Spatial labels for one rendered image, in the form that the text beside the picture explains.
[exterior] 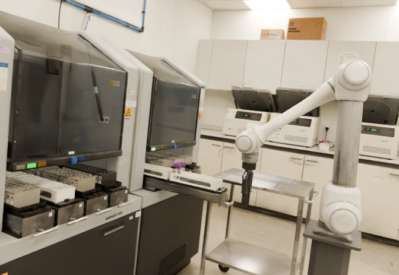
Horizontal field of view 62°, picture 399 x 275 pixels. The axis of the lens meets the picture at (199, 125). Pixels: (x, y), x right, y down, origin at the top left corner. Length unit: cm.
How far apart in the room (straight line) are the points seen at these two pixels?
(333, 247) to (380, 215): 233
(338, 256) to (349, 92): 80
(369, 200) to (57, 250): 329
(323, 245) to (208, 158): 283
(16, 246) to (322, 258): 135
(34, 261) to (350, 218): 125
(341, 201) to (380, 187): 251
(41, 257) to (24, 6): 184
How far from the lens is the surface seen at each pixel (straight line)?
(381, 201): 409
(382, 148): 401
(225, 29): 515
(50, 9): 292
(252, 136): 156
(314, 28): 450
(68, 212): 151
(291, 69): 441
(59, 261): 157
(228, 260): 235
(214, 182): 183
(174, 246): 240
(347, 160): 157
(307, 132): 404
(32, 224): 141
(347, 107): 156
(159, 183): 199
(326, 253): 183
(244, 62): 458
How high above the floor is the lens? 128
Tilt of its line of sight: 4 degrees down
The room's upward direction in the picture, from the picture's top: 6 degrees clockwise
